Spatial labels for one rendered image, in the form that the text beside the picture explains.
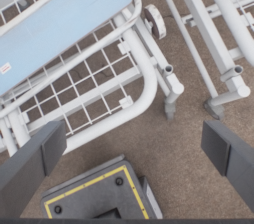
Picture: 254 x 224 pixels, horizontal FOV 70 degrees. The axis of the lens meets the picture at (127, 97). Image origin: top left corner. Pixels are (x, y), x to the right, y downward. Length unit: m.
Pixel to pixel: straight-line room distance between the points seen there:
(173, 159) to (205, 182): 0.20
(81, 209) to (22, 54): 0.67
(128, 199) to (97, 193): 0.14
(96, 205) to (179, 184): 0.47
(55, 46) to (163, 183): 0.88
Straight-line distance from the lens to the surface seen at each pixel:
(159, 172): 1.11
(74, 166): 1.20
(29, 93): 0.70
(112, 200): 0.88
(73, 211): 0.95
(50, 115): 0.73
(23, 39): 0.77
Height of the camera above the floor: 1.08
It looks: 78 degrees down
